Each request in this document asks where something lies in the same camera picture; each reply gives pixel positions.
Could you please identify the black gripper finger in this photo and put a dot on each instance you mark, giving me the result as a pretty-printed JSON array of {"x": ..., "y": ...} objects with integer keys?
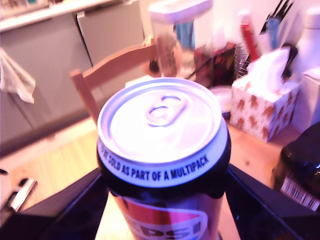
[
  {"x": 50, "y": 220},
  {"x": 275, "y": 215}
]

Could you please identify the gingerbread print tissue box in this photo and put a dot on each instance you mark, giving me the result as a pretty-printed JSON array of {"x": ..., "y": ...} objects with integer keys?
[{"x": 265, "y": 112}]

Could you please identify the small white cardboard box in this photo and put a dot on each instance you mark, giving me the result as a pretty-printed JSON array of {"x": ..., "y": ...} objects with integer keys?
[{"x": 310, "y": 100}]

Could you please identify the wooden chair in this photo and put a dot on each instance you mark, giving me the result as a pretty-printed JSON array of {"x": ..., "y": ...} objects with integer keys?
[{"x": 112, "y": 62}]

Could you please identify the clear jar white lid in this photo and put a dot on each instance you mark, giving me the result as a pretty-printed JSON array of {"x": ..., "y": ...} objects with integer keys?
[{"x": 175, "y": 12}]

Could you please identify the blue packet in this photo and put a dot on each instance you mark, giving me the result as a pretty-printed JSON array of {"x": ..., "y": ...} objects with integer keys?
[{"x": 273, "y": 33}]

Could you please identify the grey kitchen cabinet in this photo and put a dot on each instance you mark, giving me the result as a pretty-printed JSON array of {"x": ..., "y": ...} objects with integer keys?
[{"x": 50, "y": 50}]

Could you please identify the dark red patterned box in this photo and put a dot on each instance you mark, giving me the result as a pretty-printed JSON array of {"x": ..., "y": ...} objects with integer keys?
[{"x": 217, "y": 65}]

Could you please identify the black Pepsi Max can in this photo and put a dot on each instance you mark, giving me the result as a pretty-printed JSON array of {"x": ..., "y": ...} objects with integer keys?
[{"x": 160, "y": 125}]

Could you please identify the grey metal piece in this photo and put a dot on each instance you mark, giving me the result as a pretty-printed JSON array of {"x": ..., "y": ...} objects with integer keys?
[{"x": 23, "y": 193}]

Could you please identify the white hanging towel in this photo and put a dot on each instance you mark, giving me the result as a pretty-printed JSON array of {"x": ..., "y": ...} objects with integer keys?
[{"x": 15, "y": 77}]

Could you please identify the white insulated bottle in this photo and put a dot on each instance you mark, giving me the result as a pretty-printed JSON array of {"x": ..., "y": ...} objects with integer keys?
[{"x": 311, "y": 37}]

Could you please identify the black Pepsi Max multipack box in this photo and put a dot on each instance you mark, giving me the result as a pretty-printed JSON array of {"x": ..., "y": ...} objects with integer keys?
[{"x": 300, "y": 162}]

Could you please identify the white tissue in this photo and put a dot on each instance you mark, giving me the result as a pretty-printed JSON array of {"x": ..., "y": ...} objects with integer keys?
[{"x": 270, "y": 70}]

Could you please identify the black plastic fork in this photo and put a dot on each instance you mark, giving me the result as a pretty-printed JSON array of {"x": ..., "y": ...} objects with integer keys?
[{"x": 277, "y": 12}]

